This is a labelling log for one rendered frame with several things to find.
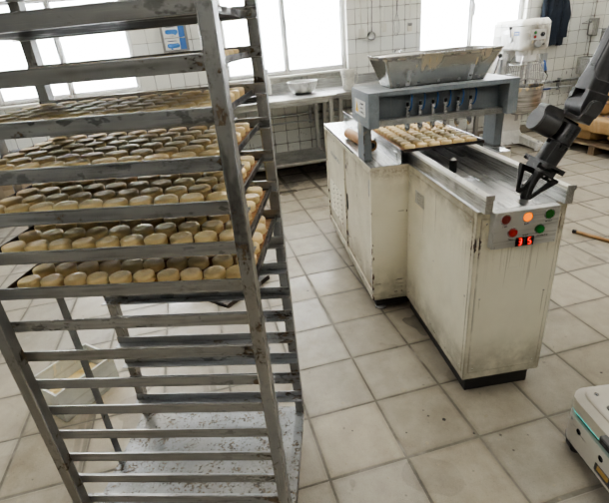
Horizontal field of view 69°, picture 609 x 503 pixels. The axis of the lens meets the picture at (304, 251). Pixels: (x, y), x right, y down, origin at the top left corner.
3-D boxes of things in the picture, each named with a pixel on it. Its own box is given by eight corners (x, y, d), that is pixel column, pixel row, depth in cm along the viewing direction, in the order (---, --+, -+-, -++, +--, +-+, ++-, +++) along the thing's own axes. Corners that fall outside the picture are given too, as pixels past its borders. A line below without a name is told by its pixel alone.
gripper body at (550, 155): (542, 169, 112) (560, 142, 109) (521, 159, 121) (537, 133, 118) (562, 179, 113) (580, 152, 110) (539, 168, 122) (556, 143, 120)
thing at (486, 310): (404, 307, 253) (407, 151, 213) (462, 299, 255) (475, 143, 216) (460, 396, 190) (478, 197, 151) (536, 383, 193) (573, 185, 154)
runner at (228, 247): (256, 247, 96) (255, 235, 95) (254, 252, 93) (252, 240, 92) (-19, 260, 102) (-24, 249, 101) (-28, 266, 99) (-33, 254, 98)
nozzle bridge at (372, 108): (353, 152, 243) (350, 87, 228) (479, 137, 249) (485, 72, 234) (369, 168, 213) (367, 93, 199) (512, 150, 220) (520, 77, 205)
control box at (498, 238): (486, 247, 160) (490, 210, 154) (549, 238, 162) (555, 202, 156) (491, 251, 157) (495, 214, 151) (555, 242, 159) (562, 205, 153)
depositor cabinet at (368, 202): (330, 228, 365) (323, 124, 328) (414, 217, 371) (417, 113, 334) (372, 313, 250) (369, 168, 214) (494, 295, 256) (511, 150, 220)
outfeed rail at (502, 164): (387, 116, 332) (387, 107, 329) (391, 116, 333) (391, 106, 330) (565, 205, 153) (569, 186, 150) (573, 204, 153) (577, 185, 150)
